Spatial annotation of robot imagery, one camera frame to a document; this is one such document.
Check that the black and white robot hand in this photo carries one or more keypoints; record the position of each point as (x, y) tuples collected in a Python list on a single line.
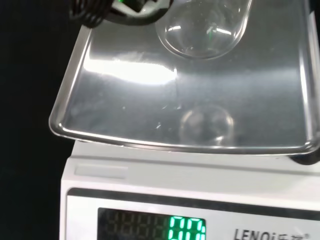
[(100, 11)]

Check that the white electronic balance steel pan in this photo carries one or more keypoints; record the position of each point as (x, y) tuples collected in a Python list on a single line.
[(175, 112)]

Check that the black bench cloth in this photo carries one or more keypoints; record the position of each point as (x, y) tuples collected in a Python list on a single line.
[(30, 112)]

